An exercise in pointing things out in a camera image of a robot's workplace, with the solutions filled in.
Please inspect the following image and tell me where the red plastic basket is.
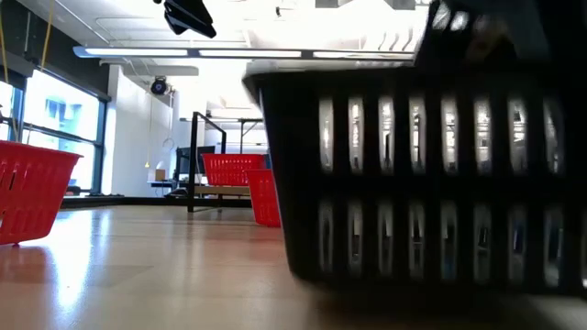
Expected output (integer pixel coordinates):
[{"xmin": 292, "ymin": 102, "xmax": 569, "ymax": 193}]
[
  {"xmin": 244, "ymin": 168, "xmax": 282, "ymax": 229},
  {"xmin": 201, "ymin": 152, "xmax": 268, "ymax": 187},
  {"xmin": 0, "ymin": 139, "xmax": 83, "ymax": 248}
]

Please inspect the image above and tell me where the long ceiling light bar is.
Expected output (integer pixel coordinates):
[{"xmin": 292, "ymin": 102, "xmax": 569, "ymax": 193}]
[{"xmin": 72, "ymin": 44, "xmax": 416, "ymax": 61}]

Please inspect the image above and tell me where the black computer monitor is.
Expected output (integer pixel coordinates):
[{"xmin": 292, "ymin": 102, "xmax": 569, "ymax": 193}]
[{"xmin": 176, "ymin": 145, "xmax": 216, "ymax": 176}]

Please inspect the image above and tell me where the black ceiling camera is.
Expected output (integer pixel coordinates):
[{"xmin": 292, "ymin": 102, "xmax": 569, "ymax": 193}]
[{"xmin": 150, "ymin": 75, "xmax": 170, "ymax": 96}]

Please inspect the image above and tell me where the background table frame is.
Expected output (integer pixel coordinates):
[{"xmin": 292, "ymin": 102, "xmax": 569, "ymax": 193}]
[{"xmin": 238, "ymin": 117, "xmax": 267, "ymax": 155}]

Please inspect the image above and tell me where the black frame wooden shelf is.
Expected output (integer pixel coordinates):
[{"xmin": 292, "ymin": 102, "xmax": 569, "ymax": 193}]
[{"xmin": 186, "ymin": 111, "xmax": 253, "ymax": 214}]

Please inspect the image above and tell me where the yellow hanging cable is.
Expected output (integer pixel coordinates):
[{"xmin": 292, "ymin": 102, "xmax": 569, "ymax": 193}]
[
  {"xmin": 39, "ymin": 0, "xmax": 55, "ymax": 72},
  {"xmin": 0, "ymin": 13, "xmax": 10, "ymax": 83}
]

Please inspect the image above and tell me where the dark window frame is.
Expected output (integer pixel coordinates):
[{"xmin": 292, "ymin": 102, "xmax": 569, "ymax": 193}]
[{"xmin": 0, "ymin": 59, "xmax": 111, "ymax": 196}]

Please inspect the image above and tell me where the silver ceiling duct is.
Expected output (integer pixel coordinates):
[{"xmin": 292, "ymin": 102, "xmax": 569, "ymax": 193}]
[{"xmin": 375, "ymin": 25, "xmax": 430, "ymax": 54}]

